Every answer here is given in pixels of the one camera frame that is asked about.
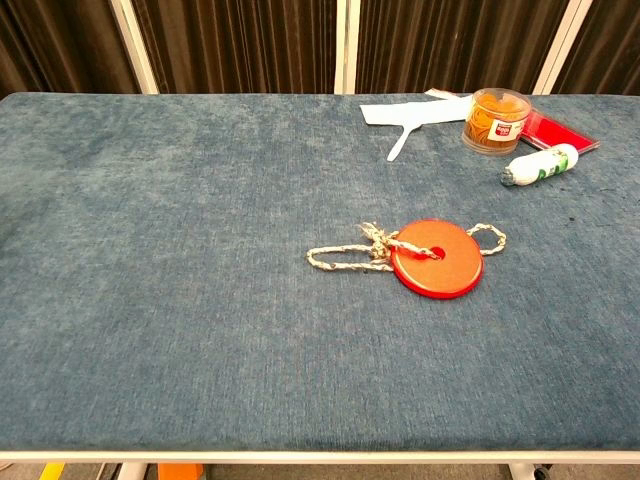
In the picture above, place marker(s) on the white paper strip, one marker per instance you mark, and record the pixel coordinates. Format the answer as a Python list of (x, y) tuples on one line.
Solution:
[(415, 112)]

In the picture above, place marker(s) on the red round object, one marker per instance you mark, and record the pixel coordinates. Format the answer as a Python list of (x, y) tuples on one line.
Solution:
[(450, 275)]

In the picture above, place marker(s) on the white plastic utensil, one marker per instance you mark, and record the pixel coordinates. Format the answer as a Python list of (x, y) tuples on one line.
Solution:
[(397, 147)]

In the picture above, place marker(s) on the white partition post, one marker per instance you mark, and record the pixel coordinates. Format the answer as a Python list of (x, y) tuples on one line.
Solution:
[(561, 50), (135, 50), (346, 50)]

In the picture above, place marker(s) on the white bottle with green print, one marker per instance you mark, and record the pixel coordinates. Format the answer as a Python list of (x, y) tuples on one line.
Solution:
[(540, 165)]

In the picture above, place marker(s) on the blue fabric table cover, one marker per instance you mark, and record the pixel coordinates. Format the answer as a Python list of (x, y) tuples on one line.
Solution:
[(200, 300)]

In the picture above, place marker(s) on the clear jar of rubber bands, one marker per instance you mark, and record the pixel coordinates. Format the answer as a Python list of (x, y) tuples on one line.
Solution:
[(492, 125)]

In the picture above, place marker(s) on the orange plastic block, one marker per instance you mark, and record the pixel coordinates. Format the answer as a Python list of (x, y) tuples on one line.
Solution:
[(180, 472)]

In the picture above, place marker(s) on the dark brown pleated curtain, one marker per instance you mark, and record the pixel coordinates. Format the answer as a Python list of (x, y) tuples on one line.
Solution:
[(450, 45), (610, 45), (235, 45), (60, 45)]

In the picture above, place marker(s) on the white table frame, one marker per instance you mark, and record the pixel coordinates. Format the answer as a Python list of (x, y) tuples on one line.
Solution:
[(300, 456)]

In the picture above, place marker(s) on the red flat plastic case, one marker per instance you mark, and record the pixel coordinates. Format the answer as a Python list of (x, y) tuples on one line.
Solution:
[(555, 132)]

